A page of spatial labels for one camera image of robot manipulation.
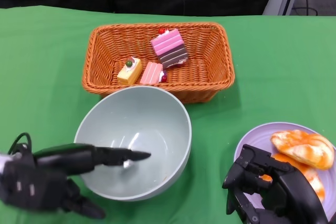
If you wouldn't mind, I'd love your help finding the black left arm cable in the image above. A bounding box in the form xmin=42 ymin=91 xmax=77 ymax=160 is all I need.
xmin=7 ymin=132 xmax=34 ymax=158

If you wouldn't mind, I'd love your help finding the pink layered cake slice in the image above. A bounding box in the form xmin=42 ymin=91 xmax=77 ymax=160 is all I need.
xmin=150 ymin=28 xmax=184 ymax=57

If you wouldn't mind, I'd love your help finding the grey round bowl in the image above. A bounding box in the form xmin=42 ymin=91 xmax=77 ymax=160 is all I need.
xmin=73 ymin=85 xmax=192 ymax=202

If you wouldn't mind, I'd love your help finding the yellow layered cake slice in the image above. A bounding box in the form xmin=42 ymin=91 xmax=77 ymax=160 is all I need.
xmin=117 ymin=56 xmax=142 ymax=86

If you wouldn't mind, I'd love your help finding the green tablecloth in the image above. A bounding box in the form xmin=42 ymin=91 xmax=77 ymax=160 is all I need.
xmin=0 ymin=5 xmax=336 ymax=224

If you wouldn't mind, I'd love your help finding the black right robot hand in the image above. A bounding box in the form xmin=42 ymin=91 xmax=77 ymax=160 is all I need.
xmin=222 ymin=144 xmax=329 ymax=224

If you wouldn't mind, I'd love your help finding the salmon cake with hole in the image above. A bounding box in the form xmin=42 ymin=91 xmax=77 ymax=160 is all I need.
xmin=140 ymin=61 xmax=164 ymax=86

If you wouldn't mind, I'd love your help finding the orange striped ring bread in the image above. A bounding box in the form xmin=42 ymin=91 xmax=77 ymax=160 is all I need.
xmin=262 ymin=153 xmax=326 ymax=201
xmin=270 ymin=129 xmax=335 ymax=170

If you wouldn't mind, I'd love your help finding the orange wicker basket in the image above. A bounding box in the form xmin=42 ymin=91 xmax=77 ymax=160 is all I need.
xmin=82 ymin=22 xmax=236 ymax=104

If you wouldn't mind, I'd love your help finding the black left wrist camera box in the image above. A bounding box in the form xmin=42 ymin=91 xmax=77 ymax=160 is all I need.
xmin=0 ymin=159 xmax=70 ymax=211

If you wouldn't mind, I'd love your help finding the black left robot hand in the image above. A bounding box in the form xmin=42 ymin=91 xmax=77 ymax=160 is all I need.
xmin=33 ymin=142 xmax=152 ymax=219

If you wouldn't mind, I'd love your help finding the brown layered cake slice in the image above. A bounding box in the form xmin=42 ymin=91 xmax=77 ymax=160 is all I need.
xmin=157 ymin=45 xmax=190 ymax=69

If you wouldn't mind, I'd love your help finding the lavender round plate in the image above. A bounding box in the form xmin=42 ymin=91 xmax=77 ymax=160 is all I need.
xmin=233 ymin=122 xmax=336 ymax=224

